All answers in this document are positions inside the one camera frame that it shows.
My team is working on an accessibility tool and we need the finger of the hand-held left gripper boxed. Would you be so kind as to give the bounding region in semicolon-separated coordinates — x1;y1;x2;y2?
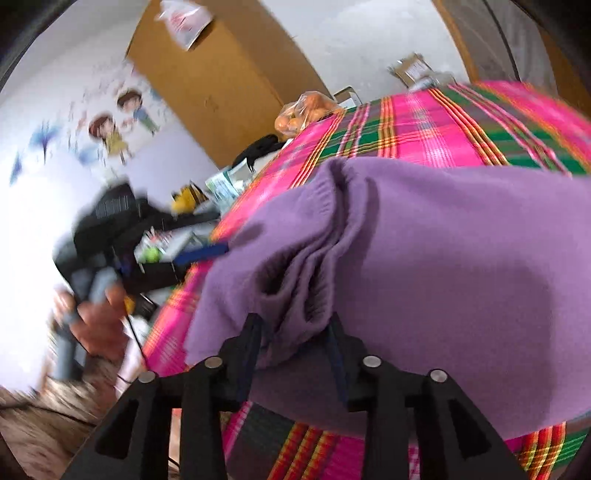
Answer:
122;263;192;295
172;242;230;268

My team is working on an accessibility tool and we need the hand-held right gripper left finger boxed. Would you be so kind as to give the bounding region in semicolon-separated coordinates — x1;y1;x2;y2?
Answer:
61;313;269;480

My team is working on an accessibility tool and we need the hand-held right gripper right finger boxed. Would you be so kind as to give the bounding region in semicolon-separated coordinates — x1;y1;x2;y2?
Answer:
323;314;529;480

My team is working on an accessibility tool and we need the purple knit garment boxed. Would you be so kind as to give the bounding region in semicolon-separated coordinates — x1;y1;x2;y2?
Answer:
185;157;591;441

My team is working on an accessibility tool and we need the person's left hand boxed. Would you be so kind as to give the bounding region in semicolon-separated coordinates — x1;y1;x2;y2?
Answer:
51;284;130;363

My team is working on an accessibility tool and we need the colourful snack packet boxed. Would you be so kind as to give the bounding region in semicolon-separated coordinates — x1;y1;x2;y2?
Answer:
136;228;176;264

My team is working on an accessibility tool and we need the yellow gift bag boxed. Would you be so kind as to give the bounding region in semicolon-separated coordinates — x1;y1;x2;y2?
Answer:
172;182;208;215

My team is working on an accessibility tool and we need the black knit cloth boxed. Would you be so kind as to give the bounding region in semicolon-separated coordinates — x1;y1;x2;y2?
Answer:
231;135;291;171

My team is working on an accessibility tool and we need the bag of oranges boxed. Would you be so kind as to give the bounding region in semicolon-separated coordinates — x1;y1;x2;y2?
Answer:
274;91;345;140

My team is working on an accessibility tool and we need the wooden wardrobe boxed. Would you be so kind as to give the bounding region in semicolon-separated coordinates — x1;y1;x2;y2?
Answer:
127;0;333;169

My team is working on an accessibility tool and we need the person's floral jacket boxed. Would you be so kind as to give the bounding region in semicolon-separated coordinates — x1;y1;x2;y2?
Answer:
0;364;121;480

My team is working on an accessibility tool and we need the white carton box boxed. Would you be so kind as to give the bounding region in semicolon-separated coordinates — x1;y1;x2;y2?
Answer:
333;87;361;109

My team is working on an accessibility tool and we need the white red plastic bag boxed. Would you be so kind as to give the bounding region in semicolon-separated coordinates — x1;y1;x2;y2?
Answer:
154;0;215;51

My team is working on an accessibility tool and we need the pink green plaid cloth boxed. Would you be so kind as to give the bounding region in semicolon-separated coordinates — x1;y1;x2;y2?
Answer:
141;79;591;480

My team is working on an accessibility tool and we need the cardboard parcel box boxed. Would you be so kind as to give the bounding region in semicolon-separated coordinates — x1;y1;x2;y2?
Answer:
388;53;437;88

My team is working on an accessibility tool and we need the clear plastic door curtain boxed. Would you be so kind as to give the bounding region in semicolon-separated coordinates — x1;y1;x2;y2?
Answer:
445;0;555;93

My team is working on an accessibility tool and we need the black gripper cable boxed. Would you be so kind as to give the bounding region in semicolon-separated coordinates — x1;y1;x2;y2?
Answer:
121;310;149;370

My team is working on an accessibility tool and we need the cartoon wall sticker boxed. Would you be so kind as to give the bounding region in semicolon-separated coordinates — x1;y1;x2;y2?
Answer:
9;60;176;185

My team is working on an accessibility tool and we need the wooden door frame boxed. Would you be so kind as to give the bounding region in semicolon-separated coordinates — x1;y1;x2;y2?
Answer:
431;0;481;84

